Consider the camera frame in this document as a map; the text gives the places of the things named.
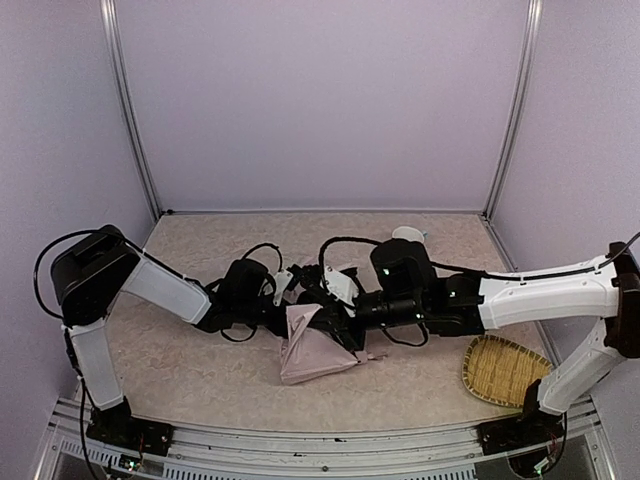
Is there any pink umbrella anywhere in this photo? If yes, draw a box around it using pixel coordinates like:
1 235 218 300
280 282 386 386

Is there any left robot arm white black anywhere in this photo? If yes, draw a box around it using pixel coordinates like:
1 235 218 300
32 225 291 454

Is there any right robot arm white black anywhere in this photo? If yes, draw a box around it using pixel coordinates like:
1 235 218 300
310 227 639 454

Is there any blue ceramic mug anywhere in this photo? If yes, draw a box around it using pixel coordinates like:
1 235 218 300
392 226 427 245

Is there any woven bamboo tray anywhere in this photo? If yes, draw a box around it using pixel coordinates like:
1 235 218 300
462 335 552 409

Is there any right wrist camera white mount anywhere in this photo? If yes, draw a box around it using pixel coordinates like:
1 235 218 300
322 266 359 307

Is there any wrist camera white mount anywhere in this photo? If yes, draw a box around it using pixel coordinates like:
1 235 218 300
273 269 299 306
322 266 359 307

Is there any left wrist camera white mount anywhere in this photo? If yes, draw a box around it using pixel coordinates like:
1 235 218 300
273 269 299 306

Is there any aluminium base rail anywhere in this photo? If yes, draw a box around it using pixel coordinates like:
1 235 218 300
32 398 621 479

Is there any right aluminium frame post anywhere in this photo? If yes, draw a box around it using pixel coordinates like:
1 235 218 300
483 0 543 223

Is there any aluminium frame post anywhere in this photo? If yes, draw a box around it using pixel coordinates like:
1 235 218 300
100 0 163 222
483 0 543 223

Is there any left aluminium frame post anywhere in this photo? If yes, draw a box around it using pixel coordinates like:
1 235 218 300
100 0 163 222

